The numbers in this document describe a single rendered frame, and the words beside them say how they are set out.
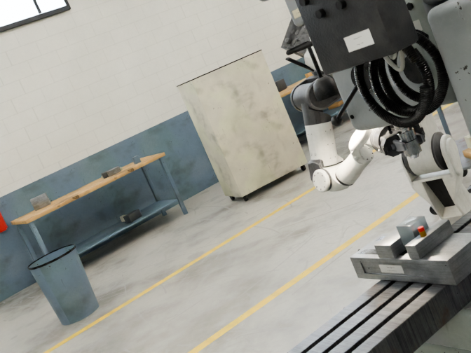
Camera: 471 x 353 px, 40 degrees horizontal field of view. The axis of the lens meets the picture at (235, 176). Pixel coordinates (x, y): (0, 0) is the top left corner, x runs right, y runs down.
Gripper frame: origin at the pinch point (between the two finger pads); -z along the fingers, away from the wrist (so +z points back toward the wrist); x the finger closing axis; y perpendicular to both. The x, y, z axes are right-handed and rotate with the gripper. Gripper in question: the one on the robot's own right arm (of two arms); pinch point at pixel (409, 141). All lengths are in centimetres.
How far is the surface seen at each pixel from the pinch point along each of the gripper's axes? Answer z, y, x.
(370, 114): -4.5, -12.0, -8.9
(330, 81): 17.4, -21.7, -8.9
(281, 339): 200, 126, -40
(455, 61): -46, -22, -4
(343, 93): 1.3, -19.0, -11.6
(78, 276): 438, 92, -172
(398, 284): -5.4, 32.9, -18.7
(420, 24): -29.0, -29.8, 0.3
